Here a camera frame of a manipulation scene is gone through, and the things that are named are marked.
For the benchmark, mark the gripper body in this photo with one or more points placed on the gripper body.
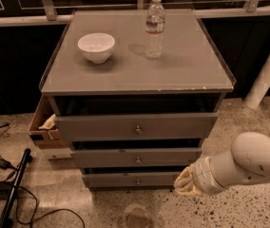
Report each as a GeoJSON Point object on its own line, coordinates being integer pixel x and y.
{"type": "Point", "coordinates": [201, 176]}

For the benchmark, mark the grey top drawer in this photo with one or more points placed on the grey top drawer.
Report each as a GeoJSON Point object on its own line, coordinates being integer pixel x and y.
{"type": "Point", "coordinates": [132, 127]}

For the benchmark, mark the grey drawer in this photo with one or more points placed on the grey drawer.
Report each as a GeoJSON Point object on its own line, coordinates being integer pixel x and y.
{"type": "Point", "coordinates": [123, 180]}
{"type": "Point", "coordinates": [132, 127]}
{"type": "Point", "coordinates": [135, 157]}

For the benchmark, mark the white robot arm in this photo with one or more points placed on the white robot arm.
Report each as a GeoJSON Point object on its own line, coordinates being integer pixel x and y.
{"type": "Point", "coordinates": [245, 162]}

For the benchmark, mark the grey bottom drawer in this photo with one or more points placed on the grey bottom drawer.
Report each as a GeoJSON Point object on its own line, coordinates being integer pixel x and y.
{"type": "Point", "coordinates": [123, 180]}

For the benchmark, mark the grey middle drawer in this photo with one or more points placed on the grey middle drawer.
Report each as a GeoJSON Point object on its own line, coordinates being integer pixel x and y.
{"type": "Point", "coordinates": [135, 157]}

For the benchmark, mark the grey drawer cabinet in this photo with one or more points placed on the grey drawer cabinet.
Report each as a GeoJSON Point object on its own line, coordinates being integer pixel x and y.
{"type": "Point", "coordinates": [189, 77]}

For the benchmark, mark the white diagonal pillar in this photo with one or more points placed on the white diagonal pillar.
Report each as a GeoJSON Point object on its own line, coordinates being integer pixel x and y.
{"type": "Point", "coordinates": [260, 87]}

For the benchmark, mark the white packet in box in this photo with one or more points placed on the white packet in box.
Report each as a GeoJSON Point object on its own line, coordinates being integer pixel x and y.
{"type": "Point", "coordinates": [49, 123]}

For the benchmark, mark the brown cardboard box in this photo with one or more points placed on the brown cardboard box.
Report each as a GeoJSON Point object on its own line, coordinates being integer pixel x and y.
{"type": "Point", "coordinates": [44, 139]}

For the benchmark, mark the white ceramic bowl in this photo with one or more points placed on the white ceramic bowl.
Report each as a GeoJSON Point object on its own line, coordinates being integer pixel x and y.
{"type": "Point", "coordinates": [96, 47]}

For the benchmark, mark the clear plastic water bottle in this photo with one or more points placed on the clear plastic water bottle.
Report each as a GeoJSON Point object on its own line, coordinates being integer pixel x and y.
{"type": "Point", "coordinates": [154, 27]}

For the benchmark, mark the black pole on floor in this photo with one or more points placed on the black pole on floor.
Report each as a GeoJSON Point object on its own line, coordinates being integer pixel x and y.
{"type": "Point", "coordinates": [5, 221]}

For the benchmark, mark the black power adapter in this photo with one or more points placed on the black power adapter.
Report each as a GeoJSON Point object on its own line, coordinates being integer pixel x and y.
{"type": "Point", "coordinates": [4, 164]}

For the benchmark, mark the metal window railing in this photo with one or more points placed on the metal window railing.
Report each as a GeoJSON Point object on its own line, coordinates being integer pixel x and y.
{"type": "Point", "coordinates": [49, 3]}

